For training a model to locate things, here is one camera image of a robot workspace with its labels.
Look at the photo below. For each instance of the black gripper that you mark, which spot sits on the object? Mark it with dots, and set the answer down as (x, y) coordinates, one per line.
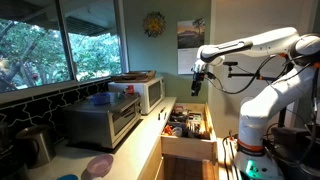
(199, 78)

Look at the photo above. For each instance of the blue bowl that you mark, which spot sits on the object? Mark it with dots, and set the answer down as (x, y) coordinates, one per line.
(100, 98)

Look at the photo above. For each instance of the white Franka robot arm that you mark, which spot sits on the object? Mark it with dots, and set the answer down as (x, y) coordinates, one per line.
(266, 100)

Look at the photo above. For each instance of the white microwave oven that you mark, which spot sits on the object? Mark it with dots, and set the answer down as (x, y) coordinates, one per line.
(151, 93)

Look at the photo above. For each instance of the orange item in drawer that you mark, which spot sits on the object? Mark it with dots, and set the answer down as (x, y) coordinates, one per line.
(167, 130)

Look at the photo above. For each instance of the open wooden drawer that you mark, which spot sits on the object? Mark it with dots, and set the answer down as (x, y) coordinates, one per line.
(186, 146)

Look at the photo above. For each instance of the wooden tray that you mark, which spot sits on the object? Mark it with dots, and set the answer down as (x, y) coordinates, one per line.
(133, 76)

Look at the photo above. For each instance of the small red container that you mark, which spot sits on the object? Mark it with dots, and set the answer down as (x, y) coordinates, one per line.
(130, 89)

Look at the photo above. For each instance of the small green item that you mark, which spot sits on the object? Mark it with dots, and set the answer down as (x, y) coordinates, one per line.
(119, 95)

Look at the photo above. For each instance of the stainless steel toaster oven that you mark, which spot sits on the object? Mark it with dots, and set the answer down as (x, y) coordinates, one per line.
(100, 123)

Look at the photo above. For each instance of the pink plastic bowl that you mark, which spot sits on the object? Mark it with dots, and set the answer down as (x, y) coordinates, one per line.
(100, 165)

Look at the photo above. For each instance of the blue plastic lid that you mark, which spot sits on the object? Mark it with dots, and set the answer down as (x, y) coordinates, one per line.
(67, 177)

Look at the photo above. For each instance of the stainless steel kettle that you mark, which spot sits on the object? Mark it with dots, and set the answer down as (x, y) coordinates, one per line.
(36, 145)

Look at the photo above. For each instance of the dark countertop appliance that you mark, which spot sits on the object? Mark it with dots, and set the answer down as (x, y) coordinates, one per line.
(11, 166)

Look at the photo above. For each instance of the black camera stand pole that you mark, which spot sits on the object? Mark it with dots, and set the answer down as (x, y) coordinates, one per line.
(246, 75)

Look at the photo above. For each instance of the landscape wall calendar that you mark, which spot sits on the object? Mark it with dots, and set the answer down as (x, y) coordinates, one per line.
(190, 33)

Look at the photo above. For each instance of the sun wall decoration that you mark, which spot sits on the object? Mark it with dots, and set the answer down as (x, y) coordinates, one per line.
(154, 24)

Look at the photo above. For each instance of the dark window frame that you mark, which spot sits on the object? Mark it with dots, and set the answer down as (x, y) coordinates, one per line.
(65, 40)

